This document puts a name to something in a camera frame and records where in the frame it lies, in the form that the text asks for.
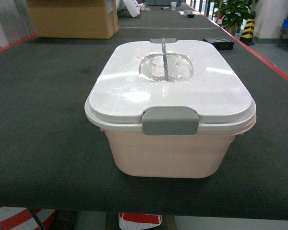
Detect cardboard box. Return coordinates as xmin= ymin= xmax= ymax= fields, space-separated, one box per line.
xmin=27 ymin=0 xmax=119 ymax=39

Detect red white traffic cone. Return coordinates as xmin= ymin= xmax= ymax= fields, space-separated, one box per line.
xmin=0 ymin=206 xmax=56 ymax=230

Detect pink plastic box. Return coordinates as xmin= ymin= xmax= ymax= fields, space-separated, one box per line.
xmin=104 ymin=117 xmax=256 ymax=178

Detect yellow black traffic cone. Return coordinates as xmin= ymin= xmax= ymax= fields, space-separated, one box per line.
xmin=240 ymin=11 xmax=256 ymax=46

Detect black rectangular device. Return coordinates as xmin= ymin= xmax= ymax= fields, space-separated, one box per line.
xmin=203 ymin=38 xmax=234 ymax=50

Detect potted green plant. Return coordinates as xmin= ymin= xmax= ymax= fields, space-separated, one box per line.
xmin=213 ymin=0 xmax=253 ymax=36

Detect white box lid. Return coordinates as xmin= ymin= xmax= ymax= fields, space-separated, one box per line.
xmin=84 ymin=40 xmax=256 ymax=135

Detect white paper cup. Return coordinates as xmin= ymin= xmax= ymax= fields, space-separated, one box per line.
xmin=171 ymin=1 xmax=177 ymax=11

